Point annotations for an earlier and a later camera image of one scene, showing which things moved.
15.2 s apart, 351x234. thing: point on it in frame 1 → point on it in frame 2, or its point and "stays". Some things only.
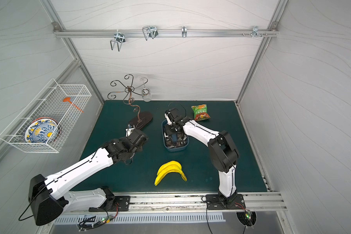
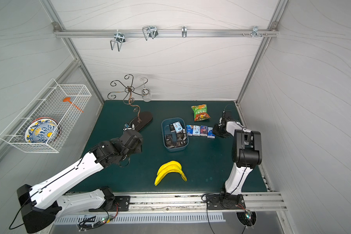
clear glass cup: (146, 96) stays
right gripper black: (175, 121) → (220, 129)
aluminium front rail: (195, 201) stays
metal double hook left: (120, 38) stays
